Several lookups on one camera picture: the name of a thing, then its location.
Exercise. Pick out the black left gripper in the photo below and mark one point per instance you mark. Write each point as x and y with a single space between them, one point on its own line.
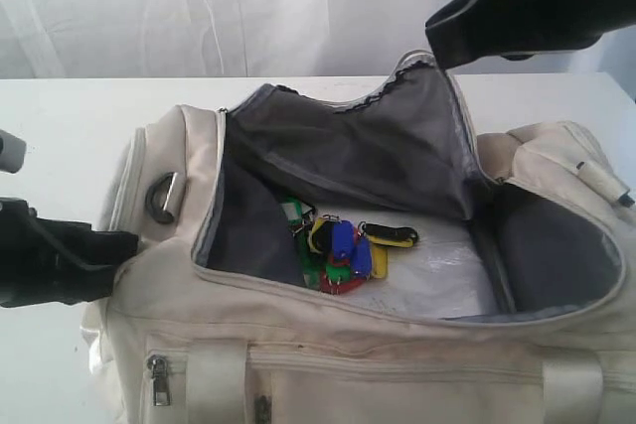
50 261

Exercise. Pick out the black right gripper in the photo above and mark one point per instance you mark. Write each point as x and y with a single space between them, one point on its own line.
464 31

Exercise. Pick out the cream duffel bag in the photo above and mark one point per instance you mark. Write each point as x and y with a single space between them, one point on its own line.
211 320

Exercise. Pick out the colourful plastic key tag bunch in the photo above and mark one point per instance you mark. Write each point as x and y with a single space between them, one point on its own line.
338 256

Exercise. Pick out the clear plastic-wrapped white package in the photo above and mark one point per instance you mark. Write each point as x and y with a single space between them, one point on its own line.
441 277

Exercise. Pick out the white sheer curtain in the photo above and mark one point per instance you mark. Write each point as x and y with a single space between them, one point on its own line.
173 38

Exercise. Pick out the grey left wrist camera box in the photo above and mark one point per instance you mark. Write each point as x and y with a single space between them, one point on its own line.
12 152

